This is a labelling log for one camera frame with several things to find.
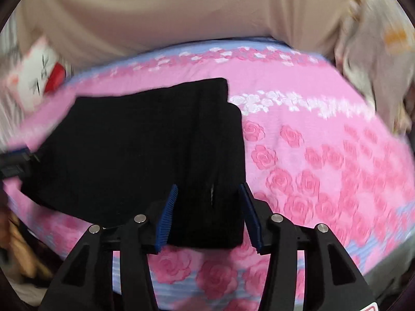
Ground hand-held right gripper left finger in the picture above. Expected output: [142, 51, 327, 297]
[38, 184, 179, 311]

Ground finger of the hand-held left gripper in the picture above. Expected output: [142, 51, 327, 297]
[0, 145, 41, 181]

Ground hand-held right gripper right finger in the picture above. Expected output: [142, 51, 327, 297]
[238, 182, 377, 311]

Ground black pants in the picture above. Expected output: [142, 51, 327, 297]
[21, 78, 246, 250]

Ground brown cloth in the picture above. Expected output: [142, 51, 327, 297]
[0, 207, 54, 286]

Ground cartoon face pillow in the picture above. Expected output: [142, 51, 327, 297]
[0, 36, 73, 111]

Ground pink rose print bedsheet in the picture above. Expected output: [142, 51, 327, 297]
[3, 37, 415, 311]

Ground white satin curtain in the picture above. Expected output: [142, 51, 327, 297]
[0, 16, 30, 72]

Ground pale floral blanket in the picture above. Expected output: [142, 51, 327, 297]
[334, 0, 415, 137]

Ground beige hanging cloth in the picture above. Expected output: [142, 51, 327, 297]
[13, 0, 357, 72]

